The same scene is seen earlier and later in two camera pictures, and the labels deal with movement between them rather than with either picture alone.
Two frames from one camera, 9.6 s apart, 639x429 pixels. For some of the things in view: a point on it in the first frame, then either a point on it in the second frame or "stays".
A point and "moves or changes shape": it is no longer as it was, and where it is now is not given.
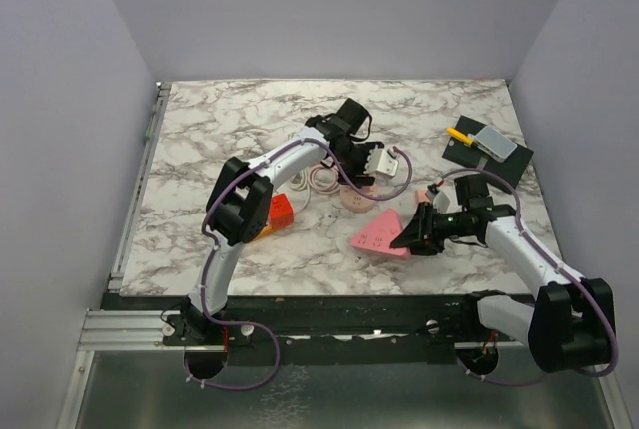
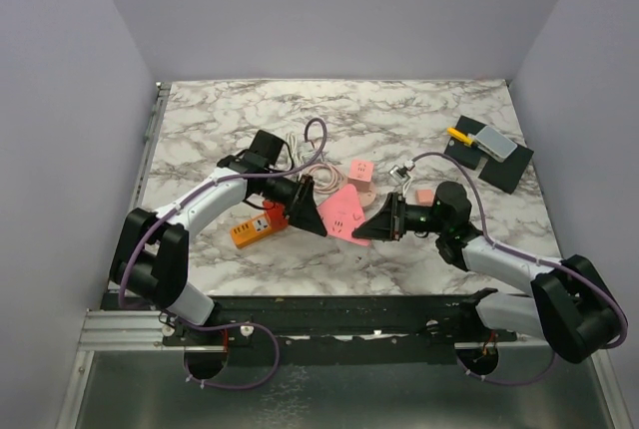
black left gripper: [357, 176] → [301, 206]
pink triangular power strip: [377, 237] moves or changes shape
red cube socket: [281, 213] stays
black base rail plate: [283, 328] stays
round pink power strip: [356, 202] stays
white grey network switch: [493, 142] stays
